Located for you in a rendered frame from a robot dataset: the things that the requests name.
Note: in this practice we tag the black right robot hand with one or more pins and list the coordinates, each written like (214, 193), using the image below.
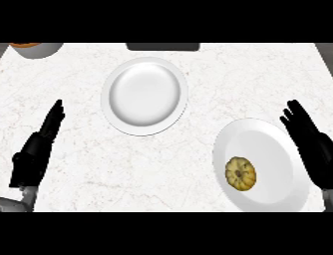
(325, 156)

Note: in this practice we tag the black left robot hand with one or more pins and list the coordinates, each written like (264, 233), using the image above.
(33, 156)

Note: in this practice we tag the white oval plate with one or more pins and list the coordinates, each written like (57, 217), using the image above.
(144, 95)
(267, 159)

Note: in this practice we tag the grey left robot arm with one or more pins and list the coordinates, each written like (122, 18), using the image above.
(11, 202)

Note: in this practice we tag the dark grey flat object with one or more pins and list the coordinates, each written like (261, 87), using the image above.
(163, 46)

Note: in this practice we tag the yellow squash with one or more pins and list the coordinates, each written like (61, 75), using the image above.
(240, 173)

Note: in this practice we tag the grey bowl with orange contents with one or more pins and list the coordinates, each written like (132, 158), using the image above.
(36, 49)

